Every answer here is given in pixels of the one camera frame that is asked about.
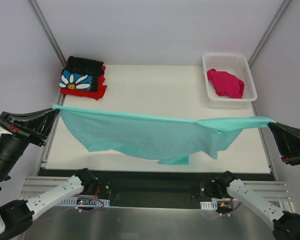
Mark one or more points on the teal t shirt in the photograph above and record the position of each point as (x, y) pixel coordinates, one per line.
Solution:
(169, 140)

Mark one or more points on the magenta t shirt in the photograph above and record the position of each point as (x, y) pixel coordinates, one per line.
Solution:
(226, 84)

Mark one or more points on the red folded t shirt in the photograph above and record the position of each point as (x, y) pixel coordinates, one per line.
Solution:
(92, 92)

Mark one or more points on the left aluminium frame post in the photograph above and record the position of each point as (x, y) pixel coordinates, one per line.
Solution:
(47, 31)

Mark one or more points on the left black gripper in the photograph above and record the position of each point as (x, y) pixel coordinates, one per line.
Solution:
(21, 129)

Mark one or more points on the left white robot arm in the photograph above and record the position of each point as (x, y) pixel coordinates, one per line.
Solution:
(18, 215)

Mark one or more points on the right aluminium frame post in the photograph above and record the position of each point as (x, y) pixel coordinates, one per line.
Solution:
(269, 30)

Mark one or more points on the white cable duct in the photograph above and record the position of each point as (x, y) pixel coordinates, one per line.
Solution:
(208, 205)
(83, 202)

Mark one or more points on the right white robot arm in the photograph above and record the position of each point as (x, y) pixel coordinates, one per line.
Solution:
(284, 224)

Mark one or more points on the left white cable duct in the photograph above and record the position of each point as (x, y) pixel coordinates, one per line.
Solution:
(83, 202)

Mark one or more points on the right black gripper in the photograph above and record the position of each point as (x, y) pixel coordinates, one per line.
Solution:
(297, 152)

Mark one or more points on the right white cable duct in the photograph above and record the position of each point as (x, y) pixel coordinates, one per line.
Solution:
(208, 205)

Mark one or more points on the aluminium frame post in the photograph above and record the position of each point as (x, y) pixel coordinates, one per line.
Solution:
(269, 30)
(47, 31)

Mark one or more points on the pink folded t shirt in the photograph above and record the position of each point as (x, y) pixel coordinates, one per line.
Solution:
(104, 68)

